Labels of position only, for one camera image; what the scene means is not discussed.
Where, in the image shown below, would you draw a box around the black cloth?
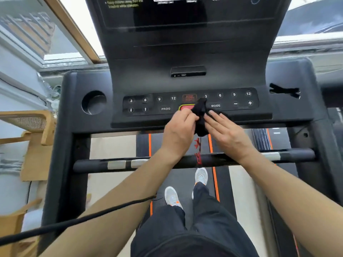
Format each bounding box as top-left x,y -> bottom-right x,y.
191,98 -> 215,137

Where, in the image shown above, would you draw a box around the wooden window frame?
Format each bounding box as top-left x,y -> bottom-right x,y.
43,0 -> 102,64

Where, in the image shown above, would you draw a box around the person's left hand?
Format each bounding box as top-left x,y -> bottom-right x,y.
160,109 -> 200,166

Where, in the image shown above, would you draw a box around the grey right shoe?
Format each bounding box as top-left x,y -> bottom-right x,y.
191,168 -> 208,200

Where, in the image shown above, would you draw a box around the black cable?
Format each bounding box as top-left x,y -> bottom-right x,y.
0,195 -> 157,245

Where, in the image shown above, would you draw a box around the person's left forearm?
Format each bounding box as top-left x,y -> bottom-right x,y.
39,152 -> 185,257

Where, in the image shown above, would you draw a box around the dark trousers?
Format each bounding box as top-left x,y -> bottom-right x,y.
130,182 -> 259,257

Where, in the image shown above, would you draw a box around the treadmill button panel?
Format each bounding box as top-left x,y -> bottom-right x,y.
123,88 -> 259,117

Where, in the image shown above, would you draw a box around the small black port box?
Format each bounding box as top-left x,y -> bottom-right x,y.
171,66 -> 207,77

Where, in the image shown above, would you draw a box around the brown paper bag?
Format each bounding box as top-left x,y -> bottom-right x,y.
0,198 -> 43,257

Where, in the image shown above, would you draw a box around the person's right forearm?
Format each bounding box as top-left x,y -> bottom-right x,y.
237,148 -> 343,257

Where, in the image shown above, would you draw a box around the black strap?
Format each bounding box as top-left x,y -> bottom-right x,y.
269,83 -> 301,99

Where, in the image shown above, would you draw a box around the person's right hand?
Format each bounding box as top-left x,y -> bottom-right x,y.
204,110 -> 259,164

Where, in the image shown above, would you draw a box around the wooden cane chair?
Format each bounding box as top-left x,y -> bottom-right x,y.
0,110 -> 57,146

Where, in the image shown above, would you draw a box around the grey left shoe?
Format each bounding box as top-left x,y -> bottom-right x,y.
164,186 -> 183,210

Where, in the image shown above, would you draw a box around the black treadmill handlebar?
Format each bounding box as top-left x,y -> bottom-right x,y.
73,148 -> 316,174

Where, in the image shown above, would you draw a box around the grey shoe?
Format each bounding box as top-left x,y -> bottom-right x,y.
191,168 -> 208,200
164,186 -> 183,210

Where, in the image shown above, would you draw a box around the black treadmill belt orange lines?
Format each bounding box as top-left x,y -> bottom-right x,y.
135,132 -> 237,233

